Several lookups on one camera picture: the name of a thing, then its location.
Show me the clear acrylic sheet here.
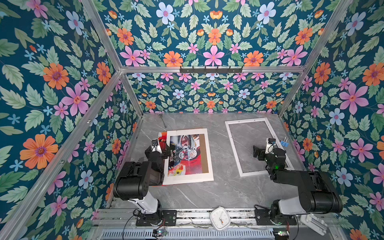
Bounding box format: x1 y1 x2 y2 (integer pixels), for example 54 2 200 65
228 120 289 174

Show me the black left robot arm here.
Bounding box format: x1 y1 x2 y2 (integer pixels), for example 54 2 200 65
113 146 171 226

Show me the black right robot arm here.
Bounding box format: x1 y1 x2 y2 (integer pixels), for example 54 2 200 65
253 146 343 225

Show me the red printed photo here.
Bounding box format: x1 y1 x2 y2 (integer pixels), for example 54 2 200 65
163 131 203 186

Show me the blue binder clip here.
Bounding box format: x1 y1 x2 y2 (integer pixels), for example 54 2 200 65
281 137 289 147

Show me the brown backing board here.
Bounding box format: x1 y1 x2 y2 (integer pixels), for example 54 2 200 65
199 134 209 174

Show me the white plastic holder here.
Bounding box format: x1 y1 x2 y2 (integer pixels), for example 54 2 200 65
300 214 328 236

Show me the white square clock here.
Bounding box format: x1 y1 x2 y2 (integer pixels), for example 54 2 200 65
210 207 231 231

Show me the white picture frame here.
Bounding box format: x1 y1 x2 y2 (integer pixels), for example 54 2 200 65
224 117 295 178

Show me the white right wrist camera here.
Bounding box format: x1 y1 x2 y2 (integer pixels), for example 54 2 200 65
265 138 277 154

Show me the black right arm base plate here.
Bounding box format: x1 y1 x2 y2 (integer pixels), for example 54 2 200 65
254 209 298 226

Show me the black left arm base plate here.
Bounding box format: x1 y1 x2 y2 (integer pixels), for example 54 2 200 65
136 210 178 227

